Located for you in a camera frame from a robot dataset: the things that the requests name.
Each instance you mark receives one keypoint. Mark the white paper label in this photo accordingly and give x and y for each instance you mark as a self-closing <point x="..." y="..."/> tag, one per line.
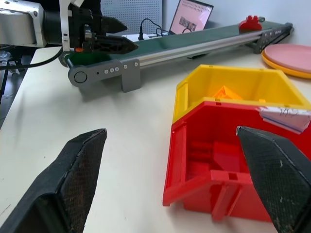
<point x="284" y="116"/>

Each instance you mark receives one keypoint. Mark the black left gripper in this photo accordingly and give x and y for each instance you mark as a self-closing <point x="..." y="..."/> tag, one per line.
<point x="80" y="21"/>

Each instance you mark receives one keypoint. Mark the grey perforated panel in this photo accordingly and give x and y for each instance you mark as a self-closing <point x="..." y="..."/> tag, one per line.
<point x="136" y="12"/>

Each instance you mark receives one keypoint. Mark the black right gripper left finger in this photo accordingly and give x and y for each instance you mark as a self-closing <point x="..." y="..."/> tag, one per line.
<point x="73" y="184"/>

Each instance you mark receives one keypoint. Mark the orange toy block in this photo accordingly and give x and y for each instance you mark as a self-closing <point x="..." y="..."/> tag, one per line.
<point x="224" y="93"/>

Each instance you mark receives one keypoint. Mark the yellow plastic bin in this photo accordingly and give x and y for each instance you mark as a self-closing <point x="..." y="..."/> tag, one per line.
<point x="243" y="77"/>

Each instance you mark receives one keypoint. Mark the white power strip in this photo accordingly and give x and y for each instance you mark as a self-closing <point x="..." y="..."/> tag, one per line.
<point x="150" y="36"/>

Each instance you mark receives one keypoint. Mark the grey conveyor with green belt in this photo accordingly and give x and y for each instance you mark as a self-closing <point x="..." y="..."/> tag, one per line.
<point x="184" y="47"/>

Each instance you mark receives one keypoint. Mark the black metal frame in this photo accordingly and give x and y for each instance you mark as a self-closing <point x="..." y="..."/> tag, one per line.
<point x="9" y="65"/>

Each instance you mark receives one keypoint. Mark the yellow plate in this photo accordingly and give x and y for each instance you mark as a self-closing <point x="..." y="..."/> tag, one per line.
<point x="281" y="68"/>

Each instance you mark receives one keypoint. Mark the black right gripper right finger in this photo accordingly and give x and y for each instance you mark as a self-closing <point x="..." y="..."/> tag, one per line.
<point x="277" y="174"/>

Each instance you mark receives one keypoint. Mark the red toy block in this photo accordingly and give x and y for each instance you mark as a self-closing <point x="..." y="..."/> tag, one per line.
<point x="250" y="23"/>

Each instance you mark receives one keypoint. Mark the red plastic bin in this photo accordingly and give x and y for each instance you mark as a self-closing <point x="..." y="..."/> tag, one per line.
<point x="199" y="194"/>

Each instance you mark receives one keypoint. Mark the open laptop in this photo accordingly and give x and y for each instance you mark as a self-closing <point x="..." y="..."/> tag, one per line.
<point x="189" y="17"/>

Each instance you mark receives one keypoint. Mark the pink plate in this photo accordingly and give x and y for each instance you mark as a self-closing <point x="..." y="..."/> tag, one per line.
<point x="289" y="55"/>

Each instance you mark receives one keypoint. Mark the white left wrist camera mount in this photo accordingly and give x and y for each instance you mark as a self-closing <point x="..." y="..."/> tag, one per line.
<point x="64" y="26"/>

